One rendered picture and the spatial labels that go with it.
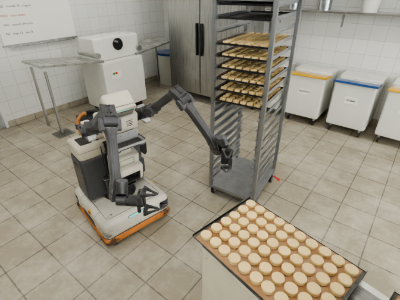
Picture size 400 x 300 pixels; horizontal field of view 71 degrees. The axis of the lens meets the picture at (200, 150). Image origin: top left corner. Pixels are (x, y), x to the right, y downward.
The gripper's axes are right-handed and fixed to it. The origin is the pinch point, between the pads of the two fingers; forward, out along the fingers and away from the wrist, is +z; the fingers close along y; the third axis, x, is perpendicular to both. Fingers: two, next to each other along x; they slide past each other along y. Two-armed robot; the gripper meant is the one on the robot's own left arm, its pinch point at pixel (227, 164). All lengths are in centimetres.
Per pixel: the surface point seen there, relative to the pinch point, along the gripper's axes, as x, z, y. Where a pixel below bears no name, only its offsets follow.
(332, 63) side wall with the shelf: -169, -321, 17
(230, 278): -2, 60, 18
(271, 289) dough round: -16, 72, 6
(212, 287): 6, 52, 37
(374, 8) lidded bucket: -188, -280, -63
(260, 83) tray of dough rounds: -25, -76, -24
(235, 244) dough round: -3, 52, 6
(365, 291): -52, 68, 9
